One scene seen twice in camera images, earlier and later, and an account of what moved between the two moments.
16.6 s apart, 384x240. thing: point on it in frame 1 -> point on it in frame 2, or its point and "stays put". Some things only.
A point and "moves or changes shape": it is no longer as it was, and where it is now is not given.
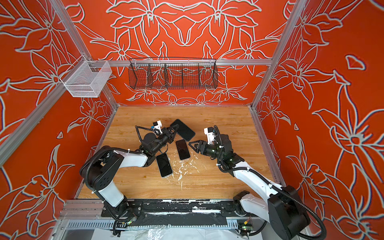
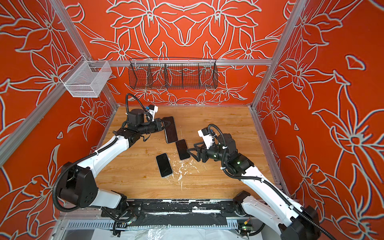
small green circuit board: x=247 y=228 stays put
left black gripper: x=169 y=136 -> x=158 y=126
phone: x=183 y=130 moves or changes shape
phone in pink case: x=182 y=149 stays put
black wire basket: x=172 y=73 stays put
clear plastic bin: x=87 y=79 stays put
